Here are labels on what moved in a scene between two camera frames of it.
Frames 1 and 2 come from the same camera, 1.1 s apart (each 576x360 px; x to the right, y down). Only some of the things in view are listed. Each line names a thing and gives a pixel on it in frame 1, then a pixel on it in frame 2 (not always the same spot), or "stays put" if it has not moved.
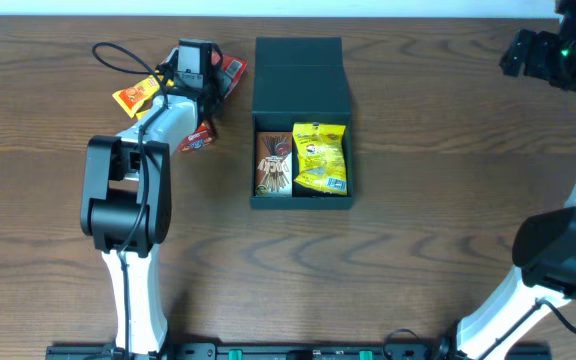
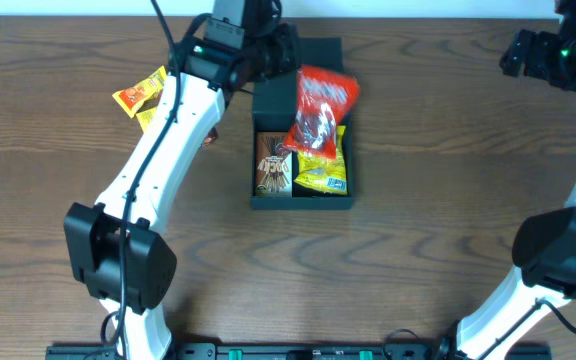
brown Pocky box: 274,164 stays put
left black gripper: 219,76 → 286,38
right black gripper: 542,42 stays put
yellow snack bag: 321,156 stays put
